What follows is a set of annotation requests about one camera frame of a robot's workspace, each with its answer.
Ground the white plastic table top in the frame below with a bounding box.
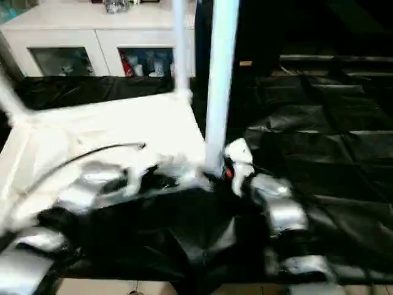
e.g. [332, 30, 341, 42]
[0, 90, 216, 234]

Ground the white plastic table leg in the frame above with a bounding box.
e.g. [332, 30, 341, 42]
[204, 0, 240, 173]
[0, 73, 28, 124]
[171, 0, 196, 101]

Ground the black mat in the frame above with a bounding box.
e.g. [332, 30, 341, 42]
[0, 73, 393, 285]

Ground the black cabinet gold label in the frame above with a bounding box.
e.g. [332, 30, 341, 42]
[195, 0, 282, 77]

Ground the black side table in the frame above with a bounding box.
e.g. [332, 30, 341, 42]
[279, 54, 393, 76]

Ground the white glass-door cabinet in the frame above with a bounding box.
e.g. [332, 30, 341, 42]
[0, 0, 197, 77]

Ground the dark grey bundle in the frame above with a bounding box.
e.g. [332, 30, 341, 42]
[104, 0, 131, 14]

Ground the teal patterned strip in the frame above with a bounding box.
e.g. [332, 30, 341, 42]
[0, 6, 19, 24]

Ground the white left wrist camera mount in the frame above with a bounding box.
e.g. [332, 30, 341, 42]
[125, 147, 163, 196]

